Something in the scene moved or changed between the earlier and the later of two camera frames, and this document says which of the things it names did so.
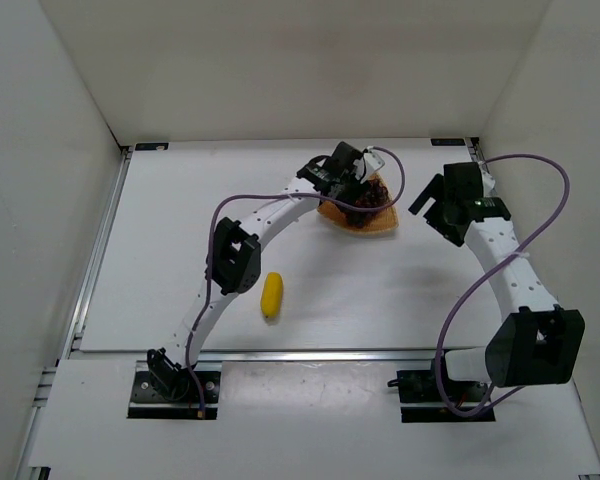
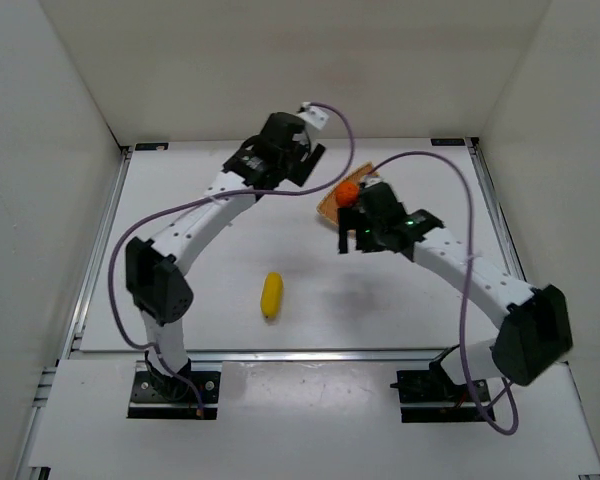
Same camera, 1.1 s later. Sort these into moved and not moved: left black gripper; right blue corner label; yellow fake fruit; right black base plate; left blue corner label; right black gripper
Moved: left black gripper; right black gripper
Not moved: left blue corner label; right blue corner label; right black base plate; yellow fake fruit
